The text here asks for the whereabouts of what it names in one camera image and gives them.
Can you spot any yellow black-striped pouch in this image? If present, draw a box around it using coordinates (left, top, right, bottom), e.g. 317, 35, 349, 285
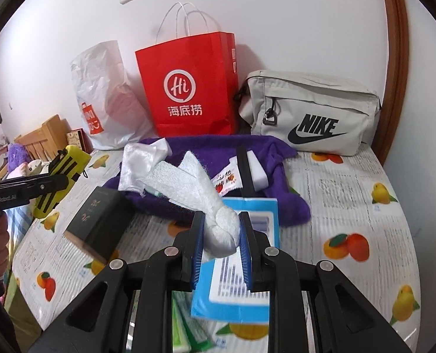
32, 145, 92, 221

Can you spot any red paper bag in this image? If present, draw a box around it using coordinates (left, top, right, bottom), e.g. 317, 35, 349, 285
135, 2, 239, 138

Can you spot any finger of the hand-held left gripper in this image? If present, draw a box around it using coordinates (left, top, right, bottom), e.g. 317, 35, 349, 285
27, 174, 70, 196

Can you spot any white towel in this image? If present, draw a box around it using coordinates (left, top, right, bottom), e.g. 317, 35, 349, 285
141, 150, 240, 262

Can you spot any small patterned box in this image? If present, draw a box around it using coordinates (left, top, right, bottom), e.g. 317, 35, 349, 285
66, 128, 90, 155

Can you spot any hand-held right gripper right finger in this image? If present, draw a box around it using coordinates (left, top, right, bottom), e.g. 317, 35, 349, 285
239, 212, 411, 353

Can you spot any fruit-print tablecloth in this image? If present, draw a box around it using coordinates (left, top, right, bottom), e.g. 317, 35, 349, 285
5, 147, 424, 353

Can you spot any snack sachet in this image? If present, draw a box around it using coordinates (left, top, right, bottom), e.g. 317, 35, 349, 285
211, 156, 240, 195

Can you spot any white plush toy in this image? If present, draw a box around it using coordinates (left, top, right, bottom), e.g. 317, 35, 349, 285
5, 159, 53, 179

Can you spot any purple plush toy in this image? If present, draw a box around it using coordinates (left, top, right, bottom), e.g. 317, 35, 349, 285
5, 143, 33, 171

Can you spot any blue checkered cloth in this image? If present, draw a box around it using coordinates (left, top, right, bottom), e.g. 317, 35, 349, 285
3, 202, 33, 265

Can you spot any blue packet with white label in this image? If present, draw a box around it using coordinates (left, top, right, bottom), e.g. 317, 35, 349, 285
190, 197, 279, 319

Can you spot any white satin cloth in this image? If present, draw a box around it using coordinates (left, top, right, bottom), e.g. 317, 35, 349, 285
118, 138, 172, 196

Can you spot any black box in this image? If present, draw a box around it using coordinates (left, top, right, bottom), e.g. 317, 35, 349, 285
63, 186, 135, 265

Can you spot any white plastic bag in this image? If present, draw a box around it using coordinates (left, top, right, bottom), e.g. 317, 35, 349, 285
70, 40, 156, 151

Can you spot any grey zip bag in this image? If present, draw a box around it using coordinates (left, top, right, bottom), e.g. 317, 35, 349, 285
236, 69, 382, 156

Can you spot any green packet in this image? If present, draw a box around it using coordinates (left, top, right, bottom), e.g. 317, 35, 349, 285
171, 290, 218, 353

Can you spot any purple cloth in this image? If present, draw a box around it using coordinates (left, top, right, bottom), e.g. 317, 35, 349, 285
104, 135, 311, 229

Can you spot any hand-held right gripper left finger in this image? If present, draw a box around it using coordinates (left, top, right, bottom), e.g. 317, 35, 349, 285
29, 211, 206, 353

